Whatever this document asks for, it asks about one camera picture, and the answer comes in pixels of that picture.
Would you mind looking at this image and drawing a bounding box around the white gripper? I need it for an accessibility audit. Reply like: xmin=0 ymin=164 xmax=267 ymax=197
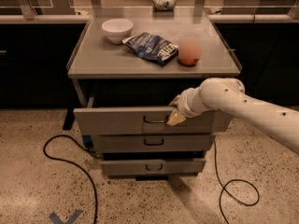
xmin=167 ymin=88 xmax=209 ymax=126

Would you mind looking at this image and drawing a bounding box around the grey top drawer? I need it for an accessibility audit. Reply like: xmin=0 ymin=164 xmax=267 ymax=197
xmin=74 ymin=106 xmax=232 ymax=135

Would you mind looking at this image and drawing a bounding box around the grey drawer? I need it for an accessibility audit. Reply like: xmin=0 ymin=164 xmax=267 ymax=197
xmin=93 ymin=134 xmax=215 ymax=153
xmin=101 ymin=159 xmax=206 ymax=176
xmin=74 ymin=106 xmax=232 ymax=135

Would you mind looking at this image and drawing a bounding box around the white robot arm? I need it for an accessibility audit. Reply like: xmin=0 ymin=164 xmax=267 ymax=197
xmin=166 ymin=77 xmax=299 ymax=153

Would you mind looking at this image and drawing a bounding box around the grey middle drawer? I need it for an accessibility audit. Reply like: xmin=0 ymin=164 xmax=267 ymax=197
xmin=93 ymin=134 xmax=215 ymax=153

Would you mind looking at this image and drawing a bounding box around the grey drawer cabinet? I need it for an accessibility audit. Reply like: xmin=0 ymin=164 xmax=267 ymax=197
xmin=66 ymin=6 xmax=243 ymax=181

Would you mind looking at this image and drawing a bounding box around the grey bottom drawer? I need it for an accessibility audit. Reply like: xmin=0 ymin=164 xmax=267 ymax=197
xmin=101 ymin=159 xmax=206 ymax=176

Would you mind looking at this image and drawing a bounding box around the blue chip bag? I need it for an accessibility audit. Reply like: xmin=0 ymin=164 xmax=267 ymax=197
xmin=122 ymin=33 xmax=178 ymax=66

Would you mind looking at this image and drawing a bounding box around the red apple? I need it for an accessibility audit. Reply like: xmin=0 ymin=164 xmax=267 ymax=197
xmin=178 ymin=36 xmax=202 ymax=66

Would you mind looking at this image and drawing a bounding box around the blue power adapter box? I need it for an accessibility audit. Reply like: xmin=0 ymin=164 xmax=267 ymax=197
xmin=82 ymin=135 xmax=93 ymax=148

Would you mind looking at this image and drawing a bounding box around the white ceramic bowl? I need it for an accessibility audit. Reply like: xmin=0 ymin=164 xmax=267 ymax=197
xmin=102 ymin=19 xmax=134 ymax=44

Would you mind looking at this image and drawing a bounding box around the white green snack bag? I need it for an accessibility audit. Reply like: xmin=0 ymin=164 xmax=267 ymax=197
xmin=152 ymin=0 xmax=176 ymax=11

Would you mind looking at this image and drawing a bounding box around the long dark counter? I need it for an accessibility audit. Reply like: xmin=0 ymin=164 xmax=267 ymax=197
xmin=0 ymin=16 xmax=299 ymax=108

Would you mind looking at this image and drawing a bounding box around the black cable on right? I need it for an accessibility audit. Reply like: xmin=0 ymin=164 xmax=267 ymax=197
xmin=213 ymin=140 xmax=261 ymax=224

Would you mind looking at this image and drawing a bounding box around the black cable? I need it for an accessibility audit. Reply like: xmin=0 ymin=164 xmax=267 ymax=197
xmin=213 ymin=140 xmax=261 ymax=224
xmin=42 ymin=134 xmax=101 ymax=224

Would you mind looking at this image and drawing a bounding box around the black cable on left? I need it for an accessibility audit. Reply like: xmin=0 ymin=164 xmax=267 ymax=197
xmin=42 ymin=134 xmax=101 ymax=224

